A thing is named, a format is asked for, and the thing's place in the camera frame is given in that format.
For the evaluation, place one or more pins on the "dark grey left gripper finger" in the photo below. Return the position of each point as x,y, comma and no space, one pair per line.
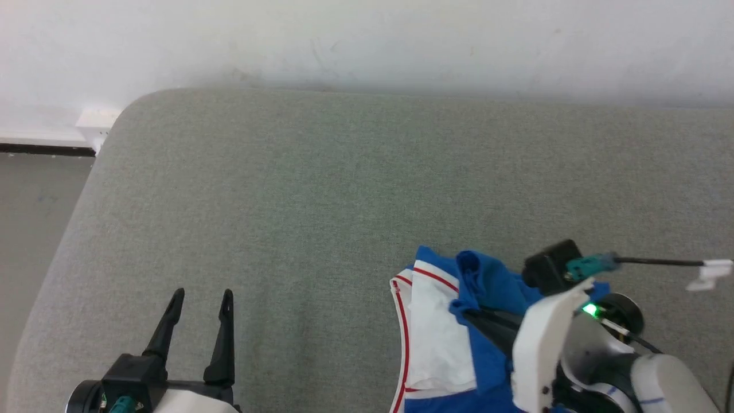
169,321
223,344

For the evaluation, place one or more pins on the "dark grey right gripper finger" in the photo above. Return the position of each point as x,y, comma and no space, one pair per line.
507,320
496,335

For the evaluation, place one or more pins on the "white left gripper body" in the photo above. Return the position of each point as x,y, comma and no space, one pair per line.
198,400

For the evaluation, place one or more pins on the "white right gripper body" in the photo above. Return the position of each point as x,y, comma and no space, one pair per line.
536,344

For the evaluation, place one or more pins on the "blue garment with white sleeves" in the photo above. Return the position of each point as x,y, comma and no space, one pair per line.
493,281

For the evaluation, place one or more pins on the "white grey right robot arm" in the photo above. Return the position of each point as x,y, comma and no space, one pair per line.
659,384

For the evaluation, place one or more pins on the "grey fabric sofa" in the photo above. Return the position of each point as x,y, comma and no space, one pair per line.
287,201

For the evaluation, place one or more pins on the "white baseboard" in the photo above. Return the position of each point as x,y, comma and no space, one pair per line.
46,129

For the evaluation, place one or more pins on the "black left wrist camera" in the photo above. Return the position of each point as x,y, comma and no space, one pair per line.
132,376

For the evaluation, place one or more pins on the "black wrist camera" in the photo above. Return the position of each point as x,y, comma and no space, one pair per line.
547,267
132,376

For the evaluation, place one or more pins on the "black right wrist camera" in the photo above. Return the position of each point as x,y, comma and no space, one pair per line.
547,267

